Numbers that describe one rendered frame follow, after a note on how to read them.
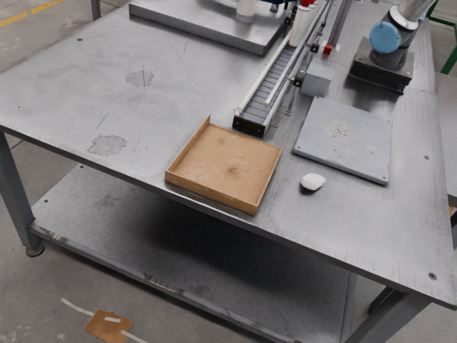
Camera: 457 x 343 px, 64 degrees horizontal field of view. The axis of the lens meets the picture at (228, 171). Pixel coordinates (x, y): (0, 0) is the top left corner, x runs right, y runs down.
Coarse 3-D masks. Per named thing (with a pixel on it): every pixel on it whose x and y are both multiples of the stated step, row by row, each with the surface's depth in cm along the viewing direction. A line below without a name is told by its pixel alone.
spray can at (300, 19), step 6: (306, 0) 147; (300, 6) 149; (306, 6) 148; (300, 12) 150; (306, 12) 149; (294, 18) 154; (300, 18) 151; (306, 18) 151; (294, 24) 154; (300, 24) 153; (294, 30) 155; (300, 30) 154; (294, 36) 156; (300, 36) 156; (288, 42) 160; (294, 42) 158
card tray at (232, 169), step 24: (192, 144) 110; (216, 144) 112; (240, 144) 114; (264, 144) 116; (168, 168) 97; (192, 168) 103; (216, 168) 105; (240, 168) 106; (264, 168) 108; (216, 192) 94; (240, 192) 100; (264, 192) 98
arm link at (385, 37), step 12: (408, 0) 123; (420, 0) 120; (432, 0) 119; (396, 12) 127; (408, 12) 124; (420, 12) 123; (384, 24) 129; (396, 24) 127; (408, 24) 127; (372, 36) 135; (384, 36) 131; (396, 36) 128; (408, 36) 131; (384, 48) 134; (396, 48) 133
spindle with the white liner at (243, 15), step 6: (240, 0) 165; (246, 0) 163; (252, 0) 163; (240, 6) 166; (246, 6) 165; (252, 6) 166; (240, 12) 168; (246, 12) 167; (252, 12) 168; (240, 18) 169; (246, 18) 169; (252, 18) 172
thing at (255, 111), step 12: (288, 48) 158; (276, 60) 148; (288, 60) 150; (276, 72) 141; (288, 72) 142; (264, 84) 133; (252, 96) 126; (264, 96) 128; (276, 96) 129; (252, 108) 121; (264, 108) 122; (252, 120) 116; (264, 120) 117
